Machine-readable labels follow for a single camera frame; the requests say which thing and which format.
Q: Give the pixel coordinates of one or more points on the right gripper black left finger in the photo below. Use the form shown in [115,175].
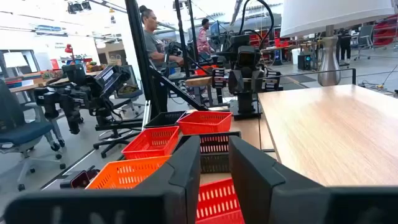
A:
[161,199]

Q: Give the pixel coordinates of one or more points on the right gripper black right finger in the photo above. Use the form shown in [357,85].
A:
[280,199]

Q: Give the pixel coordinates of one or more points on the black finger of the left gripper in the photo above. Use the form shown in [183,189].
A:
[236,82]
[257,84]

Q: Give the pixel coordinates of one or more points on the orange plastic slotted basket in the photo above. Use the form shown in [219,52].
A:
[124,174]

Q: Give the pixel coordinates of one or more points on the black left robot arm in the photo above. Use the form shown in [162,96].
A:
[245,105]

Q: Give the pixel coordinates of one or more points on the black robot arm on stand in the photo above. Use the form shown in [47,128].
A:
[77,93]

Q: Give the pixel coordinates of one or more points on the person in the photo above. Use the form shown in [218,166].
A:
[152,46]
[203,40]

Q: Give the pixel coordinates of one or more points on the red plastic slotted basket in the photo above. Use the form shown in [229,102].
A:
[217,202]
[203,123]
[149,143]

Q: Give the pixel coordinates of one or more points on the black plastic slotted basket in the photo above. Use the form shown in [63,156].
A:
[164,119]
[214,158]

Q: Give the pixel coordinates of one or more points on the black tripod pole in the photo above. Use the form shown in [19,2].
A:
[183,37]

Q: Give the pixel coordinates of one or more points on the black office chair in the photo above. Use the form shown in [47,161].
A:
[118,133]

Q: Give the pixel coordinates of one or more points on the silver lamp with white shade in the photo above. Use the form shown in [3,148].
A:
[329,15]

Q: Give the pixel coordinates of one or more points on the grey office chair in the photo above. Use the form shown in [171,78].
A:
[364,39]

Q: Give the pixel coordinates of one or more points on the red storage rack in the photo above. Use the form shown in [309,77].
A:
[385,29]

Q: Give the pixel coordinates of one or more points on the blue office chair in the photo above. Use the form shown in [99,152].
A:
[21,133]

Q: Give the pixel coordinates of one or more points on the red desk lamp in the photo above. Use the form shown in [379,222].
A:
[69,49]

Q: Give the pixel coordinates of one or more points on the black ceiling spotlights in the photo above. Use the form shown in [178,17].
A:
[79,6]

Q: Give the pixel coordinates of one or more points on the wooden desk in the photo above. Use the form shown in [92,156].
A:
[28,85]

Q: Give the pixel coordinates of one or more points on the black metal rig frame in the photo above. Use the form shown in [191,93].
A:
[140,56]

